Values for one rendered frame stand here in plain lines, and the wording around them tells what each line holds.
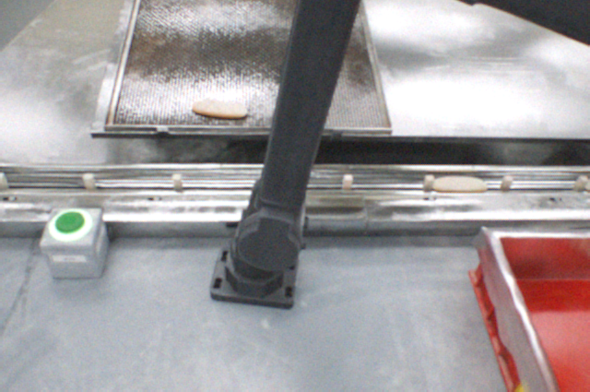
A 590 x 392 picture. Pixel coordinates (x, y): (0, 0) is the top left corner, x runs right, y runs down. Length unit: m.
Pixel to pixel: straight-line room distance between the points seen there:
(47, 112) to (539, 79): 0.99
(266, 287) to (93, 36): 0.86
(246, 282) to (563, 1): 0.50
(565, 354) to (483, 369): 0.12
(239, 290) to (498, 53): 0.77
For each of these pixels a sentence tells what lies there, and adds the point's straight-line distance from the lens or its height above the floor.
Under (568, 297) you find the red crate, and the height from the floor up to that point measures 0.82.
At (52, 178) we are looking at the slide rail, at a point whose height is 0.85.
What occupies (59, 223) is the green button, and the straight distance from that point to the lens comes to 0.80.
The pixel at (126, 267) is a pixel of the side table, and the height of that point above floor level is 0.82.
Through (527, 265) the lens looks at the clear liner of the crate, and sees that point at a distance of 0.86.
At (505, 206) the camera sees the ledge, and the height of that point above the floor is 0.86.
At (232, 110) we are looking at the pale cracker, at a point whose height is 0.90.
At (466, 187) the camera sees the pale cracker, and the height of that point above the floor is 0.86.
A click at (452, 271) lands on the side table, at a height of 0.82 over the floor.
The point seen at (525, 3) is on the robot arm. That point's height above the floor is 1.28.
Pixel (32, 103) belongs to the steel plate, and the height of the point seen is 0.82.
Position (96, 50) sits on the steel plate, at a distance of 1.35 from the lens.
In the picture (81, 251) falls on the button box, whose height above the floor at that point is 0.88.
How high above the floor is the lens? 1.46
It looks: 42 degrees down
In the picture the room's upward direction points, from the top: 5 degrees clockwise
